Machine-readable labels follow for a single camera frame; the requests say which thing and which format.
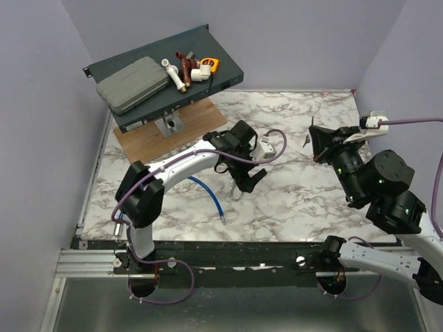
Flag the white pvc elbow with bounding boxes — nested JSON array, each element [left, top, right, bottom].
[[190, 64, 211, 82]]

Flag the yellow tape measure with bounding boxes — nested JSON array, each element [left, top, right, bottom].
[[200, 57, 220, 75]]

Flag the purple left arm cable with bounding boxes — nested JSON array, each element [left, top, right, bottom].
[[110, 129, 288, 305]]

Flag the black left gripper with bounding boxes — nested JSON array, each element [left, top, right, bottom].
[[227, 145, 266, 194]]

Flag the white pvc pipe fitting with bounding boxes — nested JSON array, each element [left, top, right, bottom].
[[161, 59, 186, 93]]

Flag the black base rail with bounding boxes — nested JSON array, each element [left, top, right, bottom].
[[114, 240, 361, 288]]

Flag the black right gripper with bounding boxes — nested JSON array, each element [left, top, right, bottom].
[[307, 124, 365, 204]]

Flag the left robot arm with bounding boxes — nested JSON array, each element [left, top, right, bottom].
[[115, 120, 276, 273]]

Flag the metal shelf stand bracket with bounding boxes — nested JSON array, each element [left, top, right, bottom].
[[154, 115, 185, 138]]

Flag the aluminium extrusion rail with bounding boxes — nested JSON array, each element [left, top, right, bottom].
[[55, 246, 132, 277]]

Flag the grey plastic tool case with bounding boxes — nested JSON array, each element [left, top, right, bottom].
[[96, 57, 170, 115]]

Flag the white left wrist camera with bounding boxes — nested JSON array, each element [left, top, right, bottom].
[[250, 136, 277, 161]]

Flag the blue cable lock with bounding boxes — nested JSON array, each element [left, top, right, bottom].
[[114, 176, 226, 238]]

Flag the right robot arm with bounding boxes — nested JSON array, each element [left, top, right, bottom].
[[309, 124, 442, 304]]

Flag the silver keys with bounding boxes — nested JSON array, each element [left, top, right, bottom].
[[302, 116, 314, 148]]

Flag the wooden board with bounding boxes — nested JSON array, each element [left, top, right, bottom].
[[114, 98, 227, 163]]

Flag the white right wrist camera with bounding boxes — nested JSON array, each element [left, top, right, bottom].
[[344, 111, 389, 144]]

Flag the brass padlock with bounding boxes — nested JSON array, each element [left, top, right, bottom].
[[230, 183, 244, 201]]

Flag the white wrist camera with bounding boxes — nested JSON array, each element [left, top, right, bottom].
[[344, 111, 389, 144], [250, 136, 277, 161]]

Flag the dark teal rack shelf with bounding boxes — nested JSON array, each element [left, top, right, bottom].
[[84, 26, 244, 133]]

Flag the brown pipe valve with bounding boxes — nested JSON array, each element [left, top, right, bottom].
[[175, 51, 199, 87]]

